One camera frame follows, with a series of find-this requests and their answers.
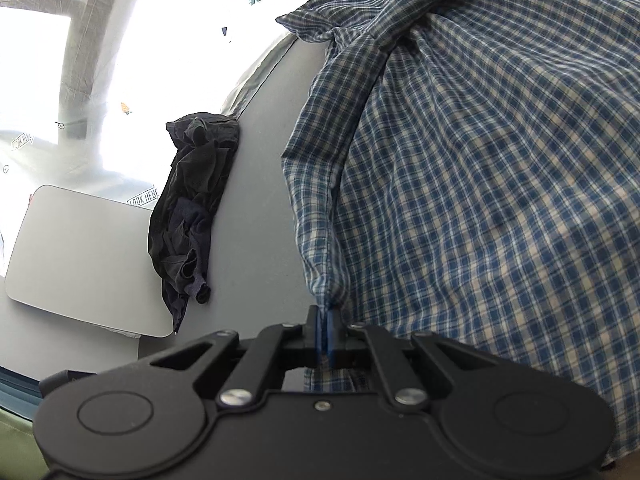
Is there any grey rounded board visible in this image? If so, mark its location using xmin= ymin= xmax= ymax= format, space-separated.
xmin=4 ymin=185 xmax=174 ymax=339

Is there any blue plaid shirt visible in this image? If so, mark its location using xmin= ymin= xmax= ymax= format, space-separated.
xmin=276 ymin=0 xmax=640 ymax=472

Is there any white printed sheet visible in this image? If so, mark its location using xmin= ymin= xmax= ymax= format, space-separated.
xmin=0 ymin=0 xmax=347 ymax=212

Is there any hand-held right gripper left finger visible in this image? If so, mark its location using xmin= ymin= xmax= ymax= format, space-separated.
xmin=148 ymin=305 xmax=321 ymax=408

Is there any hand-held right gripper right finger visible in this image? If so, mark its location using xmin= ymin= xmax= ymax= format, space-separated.
xmin=325 ymin=310 xmax=494 ymax=408

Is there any navy knit garment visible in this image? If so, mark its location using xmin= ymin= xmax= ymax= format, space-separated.
xmin=147 ymin=195 xmax=217 ymax=334

